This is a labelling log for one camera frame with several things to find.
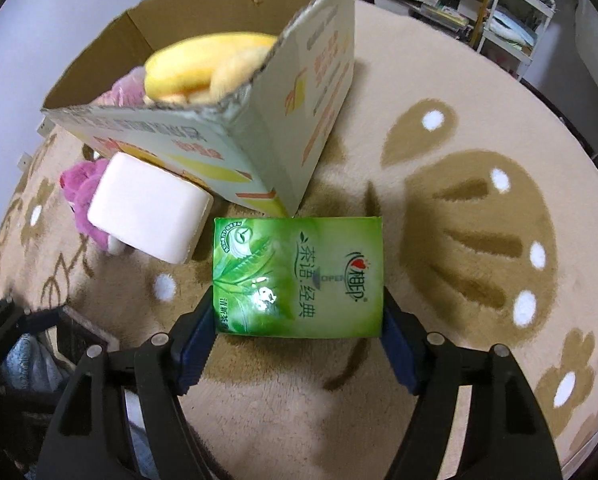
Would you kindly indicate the light blue cloth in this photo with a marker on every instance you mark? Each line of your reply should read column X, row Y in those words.
column 516, row 27

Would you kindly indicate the white utility cart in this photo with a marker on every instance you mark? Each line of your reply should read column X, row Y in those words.
column 516, row 52

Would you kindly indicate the pink plush toy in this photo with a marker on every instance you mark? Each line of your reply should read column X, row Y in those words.
column 81, row 195

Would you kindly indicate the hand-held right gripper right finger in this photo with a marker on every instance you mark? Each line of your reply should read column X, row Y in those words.
column 404, row 355

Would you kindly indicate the cardboard box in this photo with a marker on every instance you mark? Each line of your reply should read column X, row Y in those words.
column 299, row 110

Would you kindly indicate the white wall outlet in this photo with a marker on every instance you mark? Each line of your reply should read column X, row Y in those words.
column 42, row 126
column 25, row 160

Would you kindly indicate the yellow plush toy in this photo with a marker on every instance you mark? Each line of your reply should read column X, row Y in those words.
column 194, row 65

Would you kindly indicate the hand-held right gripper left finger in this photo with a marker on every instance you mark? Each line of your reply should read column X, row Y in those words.
column 196, row 350

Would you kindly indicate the pink white plush block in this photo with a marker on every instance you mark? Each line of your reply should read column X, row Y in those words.
column 149, row 210

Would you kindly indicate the green tissue pack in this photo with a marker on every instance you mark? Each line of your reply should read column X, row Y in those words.
column 299, row 280

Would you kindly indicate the stack of books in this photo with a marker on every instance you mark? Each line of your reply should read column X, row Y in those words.
column 419, row 10

